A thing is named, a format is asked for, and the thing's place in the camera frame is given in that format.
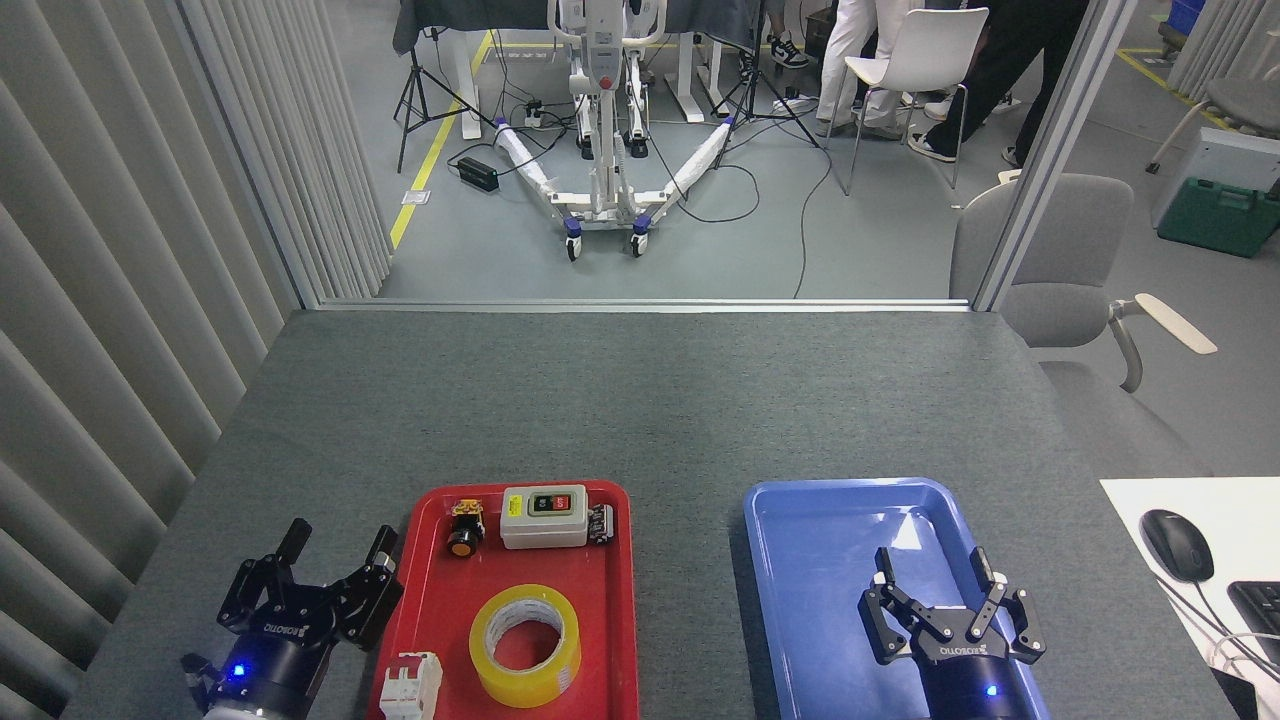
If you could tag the blue plastic tray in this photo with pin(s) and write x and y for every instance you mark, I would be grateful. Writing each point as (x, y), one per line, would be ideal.
(820, 580)

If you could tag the silver post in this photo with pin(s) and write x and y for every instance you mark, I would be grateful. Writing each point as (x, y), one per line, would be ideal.
(1050, 150)

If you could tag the white stand on wheels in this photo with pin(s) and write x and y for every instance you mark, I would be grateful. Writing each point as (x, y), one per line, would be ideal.
(603, 150)

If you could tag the blue bin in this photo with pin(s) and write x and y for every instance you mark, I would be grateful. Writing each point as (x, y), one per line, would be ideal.
(1185, 20)

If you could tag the person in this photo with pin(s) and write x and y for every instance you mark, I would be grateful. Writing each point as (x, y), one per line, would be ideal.
(850, 50)
(1010, 60)
(788, 50)

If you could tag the red plastic tray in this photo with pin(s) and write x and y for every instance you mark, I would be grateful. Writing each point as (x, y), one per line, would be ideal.
(440, 600)

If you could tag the white circuit breaker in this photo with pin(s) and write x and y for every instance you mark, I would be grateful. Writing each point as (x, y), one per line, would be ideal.
(410, 690)

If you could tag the grey seat stool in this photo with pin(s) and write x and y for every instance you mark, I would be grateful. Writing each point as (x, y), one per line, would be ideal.
(1245, 100)

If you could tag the white side desk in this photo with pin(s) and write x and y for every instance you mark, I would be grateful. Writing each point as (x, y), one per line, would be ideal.
(1230, 520)

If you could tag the grey vertical blinds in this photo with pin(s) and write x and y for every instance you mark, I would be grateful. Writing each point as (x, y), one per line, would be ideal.
(100, 300)

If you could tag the grey metal box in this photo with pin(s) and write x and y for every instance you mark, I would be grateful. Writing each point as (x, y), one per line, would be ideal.
(1235, 155)

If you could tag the desk with dark cloth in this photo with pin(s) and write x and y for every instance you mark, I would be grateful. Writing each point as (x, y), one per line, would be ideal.
(480, 12)

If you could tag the black tripod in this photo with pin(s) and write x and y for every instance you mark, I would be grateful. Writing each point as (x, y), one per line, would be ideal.
(415, 90)
(752, 95)

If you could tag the black orange push button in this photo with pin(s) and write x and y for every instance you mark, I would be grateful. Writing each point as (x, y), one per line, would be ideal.
(464, 542)

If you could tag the yellow tape roll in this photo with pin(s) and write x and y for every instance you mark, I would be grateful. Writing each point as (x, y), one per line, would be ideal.
(490, 660)

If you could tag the green plastic case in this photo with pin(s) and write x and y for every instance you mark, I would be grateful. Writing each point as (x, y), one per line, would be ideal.
(1215, 215)

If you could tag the white power strip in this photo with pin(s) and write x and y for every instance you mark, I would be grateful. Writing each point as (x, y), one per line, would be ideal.
(795, 103)
(533, 113)

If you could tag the grey office chair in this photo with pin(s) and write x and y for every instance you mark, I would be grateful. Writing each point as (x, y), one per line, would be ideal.
(1060, 260)

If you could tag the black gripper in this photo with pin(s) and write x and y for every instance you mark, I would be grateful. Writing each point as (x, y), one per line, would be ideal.
(275, 660)
(970, 680)

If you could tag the white plastic chair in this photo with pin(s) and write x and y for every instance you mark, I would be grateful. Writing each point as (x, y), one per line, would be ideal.
(925, 45)

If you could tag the white two-button switch box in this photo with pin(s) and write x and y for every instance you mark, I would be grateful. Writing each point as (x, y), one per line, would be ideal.
(540, 530)

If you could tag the black computer mouse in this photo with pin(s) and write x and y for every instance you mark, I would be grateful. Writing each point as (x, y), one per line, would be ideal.
(1175, 545)

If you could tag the black keyboard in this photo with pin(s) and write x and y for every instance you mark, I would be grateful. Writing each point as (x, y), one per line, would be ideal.
(1260, 615)

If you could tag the black power brick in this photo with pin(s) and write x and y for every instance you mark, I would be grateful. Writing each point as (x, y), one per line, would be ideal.
(478, 174)

